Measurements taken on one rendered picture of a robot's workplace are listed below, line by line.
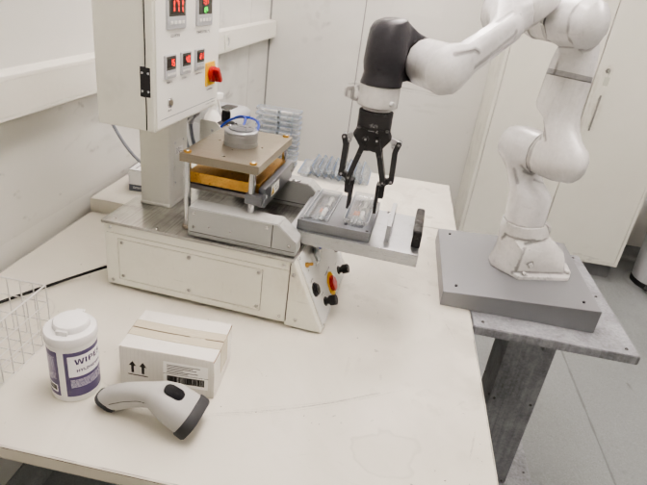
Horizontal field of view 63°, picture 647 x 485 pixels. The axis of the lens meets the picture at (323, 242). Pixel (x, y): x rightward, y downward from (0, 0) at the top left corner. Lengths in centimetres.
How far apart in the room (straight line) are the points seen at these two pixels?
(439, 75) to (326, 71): 259
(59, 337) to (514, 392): 132
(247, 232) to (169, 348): 31
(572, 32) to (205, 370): 105
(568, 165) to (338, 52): 243
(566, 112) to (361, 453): 94
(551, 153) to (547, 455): 124
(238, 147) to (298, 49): 247
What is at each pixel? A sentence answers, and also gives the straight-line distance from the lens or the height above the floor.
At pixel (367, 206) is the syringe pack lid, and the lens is 126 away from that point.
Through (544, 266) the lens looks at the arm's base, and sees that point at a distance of 159.
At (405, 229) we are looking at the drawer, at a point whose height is 97.
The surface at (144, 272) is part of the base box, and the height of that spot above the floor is 81.
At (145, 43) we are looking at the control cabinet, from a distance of 115.
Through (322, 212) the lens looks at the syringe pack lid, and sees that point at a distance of 121.
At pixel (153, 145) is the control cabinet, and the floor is 108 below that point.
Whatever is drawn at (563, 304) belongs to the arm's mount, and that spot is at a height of 81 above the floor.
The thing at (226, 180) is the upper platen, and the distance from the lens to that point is 121.
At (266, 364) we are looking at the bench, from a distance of 114.
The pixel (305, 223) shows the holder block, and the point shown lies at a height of 99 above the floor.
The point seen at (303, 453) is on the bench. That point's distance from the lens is 98.
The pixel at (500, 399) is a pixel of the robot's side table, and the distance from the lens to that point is 183.
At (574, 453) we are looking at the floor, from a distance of 235.
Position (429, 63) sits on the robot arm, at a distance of 110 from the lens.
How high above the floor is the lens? 148
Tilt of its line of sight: 26 degrees down
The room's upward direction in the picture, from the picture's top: 8 degrees clockwise
